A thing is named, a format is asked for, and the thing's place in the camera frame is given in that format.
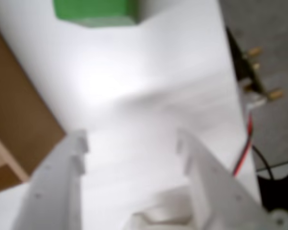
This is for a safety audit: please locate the green cube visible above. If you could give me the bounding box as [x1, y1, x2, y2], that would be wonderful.
[53, 0, 141, 29]

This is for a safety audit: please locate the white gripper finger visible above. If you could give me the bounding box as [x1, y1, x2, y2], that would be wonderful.
[176, 128, 276, 230]
[12, 129, 89, 230]

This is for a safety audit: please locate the thin black cable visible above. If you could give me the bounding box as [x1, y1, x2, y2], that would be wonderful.
[252, 145, 288, 180]

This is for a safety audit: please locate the white round wheel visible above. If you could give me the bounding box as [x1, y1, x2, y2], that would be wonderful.
[270, 207, 288, 230]

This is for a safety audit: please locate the red black servo cable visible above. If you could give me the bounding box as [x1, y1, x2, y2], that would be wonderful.
[232, 114, 254, 177]

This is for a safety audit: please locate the brown cardboard box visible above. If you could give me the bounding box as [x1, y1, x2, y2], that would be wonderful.
[0, 16, 68, 195]

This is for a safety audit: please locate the circuit board with brass standoffs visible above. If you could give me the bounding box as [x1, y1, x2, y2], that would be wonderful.
[227, 26, 285, 111]

